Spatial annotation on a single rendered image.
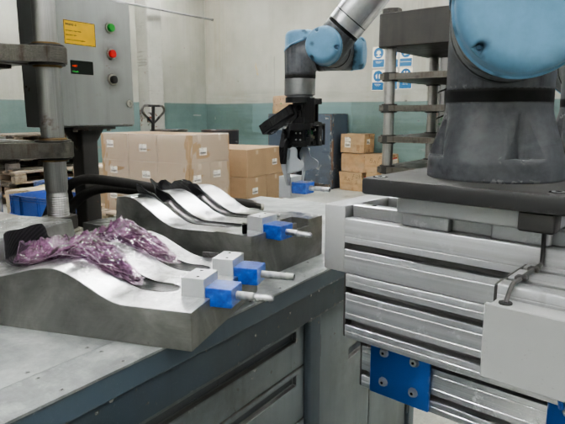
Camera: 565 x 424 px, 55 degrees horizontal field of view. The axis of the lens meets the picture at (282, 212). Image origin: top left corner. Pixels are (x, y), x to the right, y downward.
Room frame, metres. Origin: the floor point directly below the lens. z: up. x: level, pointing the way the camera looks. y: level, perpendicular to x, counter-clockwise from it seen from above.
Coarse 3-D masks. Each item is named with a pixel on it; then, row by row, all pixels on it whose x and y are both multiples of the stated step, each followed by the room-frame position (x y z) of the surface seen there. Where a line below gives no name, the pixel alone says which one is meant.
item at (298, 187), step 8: (280, 176) 1.33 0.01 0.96; (296, 176) 1.33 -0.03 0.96; (280, 184) 1.33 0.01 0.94; (296, 184) 1.31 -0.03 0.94; (304, 184) 1.29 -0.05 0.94; (312, 184) 1.32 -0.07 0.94; (280, 192) 1.33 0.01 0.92; (288, 192) 1.32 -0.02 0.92; (296, 192) 1.31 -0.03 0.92; (304, 192) 1.29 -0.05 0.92; (312, 192) 1.32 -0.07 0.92; (328, 192) 1.28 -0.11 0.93
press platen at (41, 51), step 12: (0, 48) 1.41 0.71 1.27; (12, 48) 1.42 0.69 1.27; (24, 48) 1.42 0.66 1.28; (36, 48) 1.43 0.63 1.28; (48, 48) 1.44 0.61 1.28; (60, 48) 1.47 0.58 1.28; (0, 60) 1.41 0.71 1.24; (12, 60) 1.41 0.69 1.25; (24, 60) 1.42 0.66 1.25; (36, 60) 1.43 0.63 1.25; (48, 60) 1.44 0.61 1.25; (60, 60) 1.46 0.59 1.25
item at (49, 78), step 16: (32, 0) 1.46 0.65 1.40; (48, 0) 1.47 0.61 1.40; (32, 16) 1.47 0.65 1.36; (48, 16) 1.47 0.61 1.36; (48, 32) 1.47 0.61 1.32; (48, 80) 1.46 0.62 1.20; (48, 96) 1.46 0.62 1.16; (48, 112) 1.46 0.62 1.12; (48, 128) 1.46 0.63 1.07; (48, 176) 1.46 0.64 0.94; (64, 176) 1.48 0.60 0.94; (48, 192) 1.46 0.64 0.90; (64, 192) 1.48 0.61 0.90; (48, 208) 1.47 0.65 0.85; (64, 208) 1.47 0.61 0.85
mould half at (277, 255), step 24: (168, 192) 1.23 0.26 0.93; (216, 192) 1.31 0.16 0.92; (144, 216) 1.12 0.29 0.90; (168, 216) 1.12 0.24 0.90; (216, 216) 1.19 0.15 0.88; (288, 216) 1.16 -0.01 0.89; (312, 216) 1.16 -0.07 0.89; (192, 240) 1.04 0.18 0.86; (216, 240) 1.01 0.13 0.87; (240, 240) 0.98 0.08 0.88; (264, 240) 1.00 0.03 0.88; (288, 240) 1.06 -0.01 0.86; (312, 240) 1.14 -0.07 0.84; (288, 264) 1.06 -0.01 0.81
